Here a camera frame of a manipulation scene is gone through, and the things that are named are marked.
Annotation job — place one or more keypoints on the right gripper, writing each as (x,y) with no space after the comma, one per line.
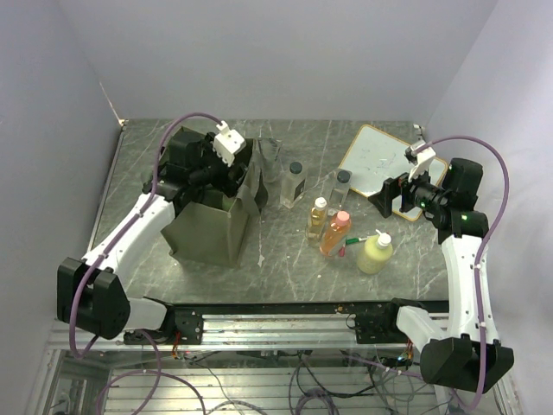
(391,188)

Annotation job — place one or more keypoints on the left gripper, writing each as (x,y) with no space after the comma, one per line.
(225,183)

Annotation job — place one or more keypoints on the small clear bottle grey cap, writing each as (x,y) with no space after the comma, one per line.
(339,191)

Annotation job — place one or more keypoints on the orange bottle pink cap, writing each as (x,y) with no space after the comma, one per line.
(336,233)

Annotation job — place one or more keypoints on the olive canvas bag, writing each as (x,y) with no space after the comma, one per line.
(208,226)

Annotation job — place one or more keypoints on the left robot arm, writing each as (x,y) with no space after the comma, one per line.
(90,290)

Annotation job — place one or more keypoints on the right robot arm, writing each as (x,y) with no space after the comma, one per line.
(467,355)

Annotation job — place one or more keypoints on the green marker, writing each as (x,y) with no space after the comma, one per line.
(352,241)

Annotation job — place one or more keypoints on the yellow pump bottle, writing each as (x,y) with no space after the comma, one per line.
(375,253)

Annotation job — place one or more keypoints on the clear tube with dark label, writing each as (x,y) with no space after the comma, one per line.
(269,149)

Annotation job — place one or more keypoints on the amber bottle white cap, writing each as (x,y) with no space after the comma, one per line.
(317,219)

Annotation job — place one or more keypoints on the clear bottle with black label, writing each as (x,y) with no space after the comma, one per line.
(293,184)

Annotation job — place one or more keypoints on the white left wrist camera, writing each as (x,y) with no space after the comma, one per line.
(227,143)

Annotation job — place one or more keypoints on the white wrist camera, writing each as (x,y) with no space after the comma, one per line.
(227,143)
(420,155)

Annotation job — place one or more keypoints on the small whiteboard yellow frame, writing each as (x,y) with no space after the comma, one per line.
(373,157)

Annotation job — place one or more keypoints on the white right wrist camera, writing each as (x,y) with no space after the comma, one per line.
(420,155)

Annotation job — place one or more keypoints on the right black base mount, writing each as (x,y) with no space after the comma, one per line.
(375,322)

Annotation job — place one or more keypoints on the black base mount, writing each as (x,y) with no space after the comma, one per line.
(375,322)
(164,323)

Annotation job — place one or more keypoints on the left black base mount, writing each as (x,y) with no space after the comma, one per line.
(164,323)

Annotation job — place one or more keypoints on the aluminium rail frame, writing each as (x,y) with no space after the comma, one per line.
(285,332)

